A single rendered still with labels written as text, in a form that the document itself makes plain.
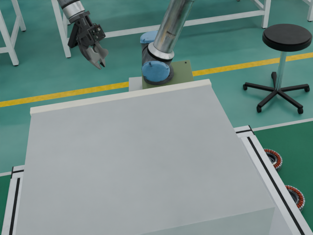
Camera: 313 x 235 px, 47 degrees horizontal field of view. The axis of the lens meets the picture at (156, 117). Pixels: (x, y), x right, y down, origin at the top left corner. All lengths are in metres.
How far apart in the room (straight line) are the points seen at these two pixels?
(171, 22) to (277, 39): 1.42
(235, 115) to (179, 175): 2.22
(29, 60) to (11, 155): 1.37
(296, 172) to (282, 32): 1.53
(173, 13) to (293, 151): 0.72
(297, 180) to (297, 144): 0.19
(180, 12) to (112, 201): 0.92
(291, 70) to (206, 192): 2.89
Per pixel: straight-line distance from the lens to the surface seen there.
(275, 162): 1.46
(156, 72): 1.53
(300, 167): 1.52
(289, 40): 2.75
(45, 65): 3.80
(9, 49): 3.84
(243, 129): 1.08
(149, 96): 0.87
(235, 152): 0.73
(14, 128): 3.09
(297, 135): 1.65
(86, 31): 1.38
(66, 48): 3.77
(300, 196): 1.38
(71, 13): 1.41
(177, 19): 1.43
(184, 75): 1.77
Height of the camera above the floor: 1.83
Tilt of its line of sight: 40 degrees down
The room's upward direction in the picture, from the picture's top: 5 degrees counter-clockwise
